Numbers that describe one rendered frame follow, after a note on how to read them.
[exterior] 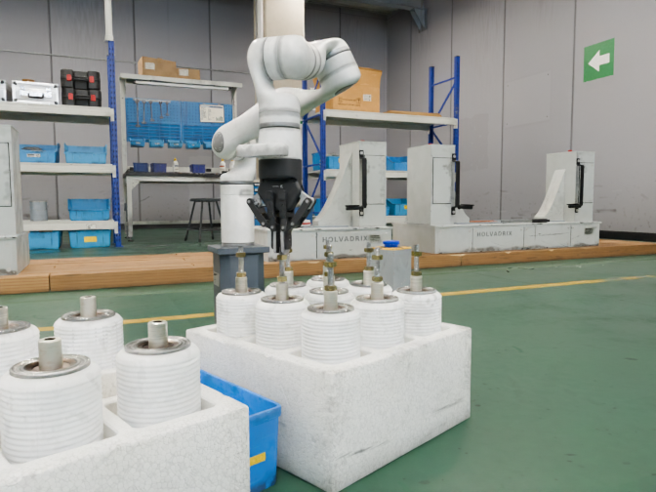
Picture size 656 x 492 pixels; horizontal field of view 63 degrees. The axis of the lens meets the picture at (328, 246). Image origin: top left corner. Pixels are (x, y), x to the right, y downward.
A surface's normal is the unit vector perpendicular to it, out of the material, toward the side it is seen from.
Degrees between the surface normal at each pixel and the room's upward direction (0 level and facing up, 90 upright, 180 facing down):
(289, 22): 90
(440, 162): 90
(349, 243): 90
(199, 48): 90
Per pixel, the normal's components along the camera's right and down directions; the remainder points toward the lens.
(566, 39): -0.92, 0.04
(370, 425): 0.72, 0.05
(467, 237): 0.40, 0.07
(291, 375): -0.69, 0.06
